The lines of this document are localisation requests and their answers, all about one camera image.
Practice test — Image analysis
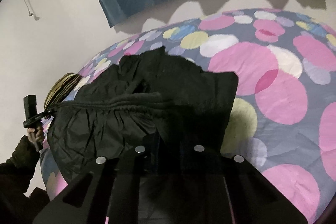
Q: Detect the striped yellow black pillow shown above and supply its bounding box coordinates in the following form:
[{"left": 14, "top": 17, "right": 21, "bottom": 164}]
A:
[{"left": 44, "top": 73, "right": 82, "bottom": 110}]

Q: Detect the polka dot bed quilt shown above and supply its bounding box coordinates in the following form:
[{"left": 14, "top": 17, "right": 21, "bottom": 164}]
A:
[{"left": 41, "top": 9, "right": 335, "bottom": 223}]

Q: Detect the left hand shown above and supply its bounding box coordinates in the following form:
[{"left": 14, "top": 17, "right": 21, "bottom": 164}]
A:
[{"left": 27, "top": 124, "right": 45, "bottom": 144}]

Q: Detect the black puffer jacket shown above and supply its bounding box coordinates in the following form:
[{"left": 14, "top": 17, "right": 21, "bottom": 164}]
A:
[{"left": 46, "top": 45, "right": 239, "bottom": 224}]

